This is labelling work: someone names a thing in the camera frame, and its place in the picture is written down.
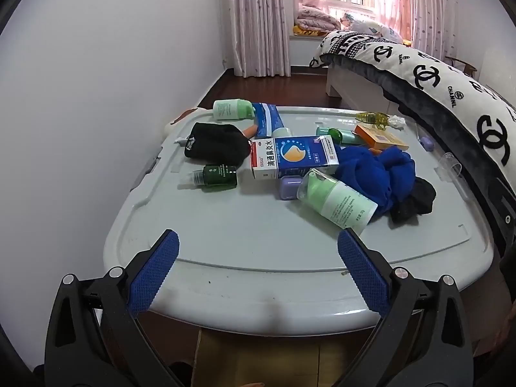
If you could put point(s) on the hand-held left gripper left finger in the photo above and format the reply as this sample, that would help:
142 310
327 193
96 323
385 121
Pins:
155 274

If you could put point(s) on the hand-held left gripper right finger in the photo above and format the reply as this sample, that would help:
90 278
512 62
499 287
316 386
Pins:
363 274

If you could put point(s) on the green white bottle clear cap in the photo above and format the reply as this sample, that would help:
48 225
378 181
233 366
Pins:
342 203

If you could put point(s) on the black cloth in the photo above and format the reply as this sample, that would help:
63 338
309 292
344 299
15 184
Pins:
417 201

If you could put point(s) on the blue cloth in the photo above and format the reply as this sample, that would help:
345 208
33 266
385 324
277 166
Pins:
375 173

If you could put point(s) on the small purple case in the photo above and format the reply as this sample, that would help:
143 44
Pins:
288 188

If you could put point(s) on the dark green spray bottle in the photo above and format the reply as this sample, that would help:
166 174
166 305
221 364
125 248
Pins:
217 176

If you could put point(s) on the blue and white medicine box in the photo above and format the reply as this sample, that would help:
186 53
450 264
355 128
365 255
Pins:
292 156

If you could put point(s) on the teal tube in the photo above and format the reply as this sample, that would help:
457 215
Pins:
351 137

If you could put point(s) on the orange cardboard box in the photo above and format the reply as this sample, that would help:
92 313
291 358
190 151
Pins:
383 137

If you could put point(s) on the clear plastic cup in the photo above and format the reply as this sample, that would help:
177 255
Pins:
449 165

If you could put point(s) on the green translucent cup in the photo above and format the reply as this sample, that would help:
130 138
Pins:
334 134

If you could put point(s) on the black fabric pouch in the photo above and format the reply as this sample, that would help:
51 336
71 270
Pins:
215 143

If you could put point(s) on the small lilac object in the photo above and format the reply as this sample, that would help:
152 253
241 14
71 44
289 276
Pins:
426 143

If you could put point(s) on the crumpled white tissue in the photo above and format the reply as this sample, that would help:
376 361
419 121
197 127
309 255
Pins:
396 122

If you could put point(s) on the yellow green plastic packaging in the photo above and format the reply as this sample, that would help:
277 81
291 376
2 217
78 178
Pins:
373 118

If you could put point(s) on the cream tube with orange cap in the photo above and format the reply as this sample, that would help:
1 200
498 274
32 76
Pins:
250 131

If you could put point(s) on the white bottle with green cap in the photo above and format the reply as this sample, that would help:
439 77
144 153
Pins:
229 109

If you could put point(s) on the blue and white pouch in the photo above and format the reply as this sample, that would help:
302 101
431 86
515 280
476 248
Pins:
268 119

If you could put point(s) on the black and white printed blanket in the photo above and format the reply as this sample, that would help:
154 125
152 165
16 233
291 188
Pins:
435 84

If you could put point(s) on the wooden chair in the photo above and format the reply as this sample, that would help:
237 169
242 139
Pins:
463 64

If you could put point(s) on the floral quilt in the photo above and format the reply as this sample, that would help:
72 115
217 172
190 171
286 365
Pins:
371 26

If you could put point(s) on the pink folded quilt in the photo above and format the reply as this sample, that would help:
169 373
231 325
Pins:
314 18

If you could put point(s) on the pink patterned curtain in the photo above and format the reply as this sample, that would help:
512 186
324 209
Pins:
427 8
262 20

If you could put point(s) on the white bed frame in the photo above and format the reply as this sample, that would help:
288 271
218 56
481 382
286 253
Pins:
354 82

